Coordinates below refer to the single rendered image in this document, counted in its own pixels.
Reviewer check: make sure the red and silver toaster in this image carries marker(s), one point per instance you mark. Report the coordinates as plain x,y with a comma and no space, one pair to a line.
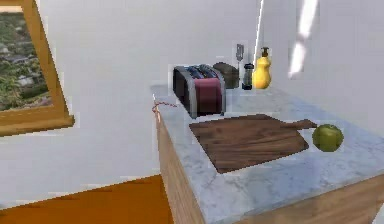
203,91

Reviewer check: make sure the brown wooden cutting board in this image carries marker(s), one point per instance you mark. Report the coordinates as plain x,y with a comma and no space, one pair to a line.
248,141

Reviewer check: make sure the dark pepper grinder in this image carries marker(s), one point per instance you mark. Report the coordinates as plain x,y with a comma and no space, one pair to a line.
247,76

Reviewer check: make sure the grey metal spatula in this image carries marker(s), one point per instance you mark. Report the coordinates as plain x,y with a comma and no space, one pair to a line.
239,53

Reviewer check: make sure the yellow soap dispenser bottle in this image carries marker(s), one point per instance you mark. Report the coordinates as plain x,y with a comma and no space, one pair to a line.
261,73

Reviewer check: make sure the marble topped wooden counter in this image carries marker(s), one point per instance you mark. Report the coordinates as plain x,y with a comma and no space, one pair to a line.
266,186

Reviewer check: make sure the green apple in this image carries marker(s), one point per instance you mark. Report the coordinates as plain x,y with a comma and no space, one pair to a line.
327,137

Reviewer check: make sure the wooden framed window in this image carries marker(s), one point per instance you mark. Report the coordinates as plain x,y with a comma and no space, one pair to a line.
23,66

